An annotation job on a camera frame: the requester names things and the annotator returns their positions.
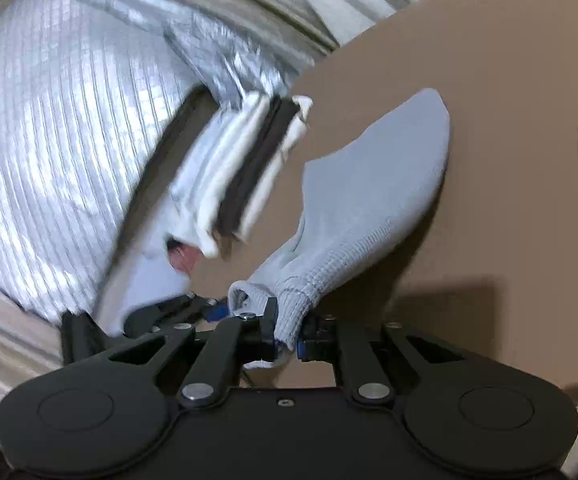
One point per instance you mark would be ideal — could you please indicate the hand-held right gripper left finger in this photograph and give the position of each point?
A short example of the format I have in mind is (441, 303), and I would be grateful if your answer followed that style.
(269, 332)

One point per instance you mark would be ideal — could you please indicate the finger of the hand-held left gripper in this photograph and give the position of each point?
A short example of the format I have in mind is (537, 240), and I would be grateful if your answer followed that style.
(217, 312)

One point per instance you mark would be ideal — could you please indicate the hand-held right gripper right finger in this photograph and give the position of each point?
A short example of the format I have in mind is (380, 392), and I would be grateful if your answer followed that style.
(306, 347)

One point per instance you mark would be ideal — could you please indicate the grey knit sweater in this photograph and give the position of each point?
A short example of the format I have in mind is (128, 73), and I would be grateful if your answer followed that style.
(369, 185)

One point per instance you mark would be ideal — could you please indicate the stack of folded clothes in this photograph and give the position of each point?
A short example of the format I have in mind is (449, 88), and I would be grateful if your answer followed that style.
(239, 180)

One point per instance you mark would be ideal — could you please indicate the pink suitcase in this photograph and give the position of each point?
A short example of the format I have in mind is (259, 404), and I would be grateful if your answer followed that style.
(185, 259)

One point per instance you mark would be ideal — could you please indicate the quilted silver insulation sheet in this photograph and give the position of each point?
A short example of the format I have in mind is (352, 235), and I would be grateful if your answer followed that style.
(44, 160)

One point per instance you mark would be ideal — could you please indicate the crumpled silver foil sheet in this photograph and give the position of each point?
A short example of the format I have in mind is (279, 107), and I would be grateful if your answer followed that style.
(229, 55)

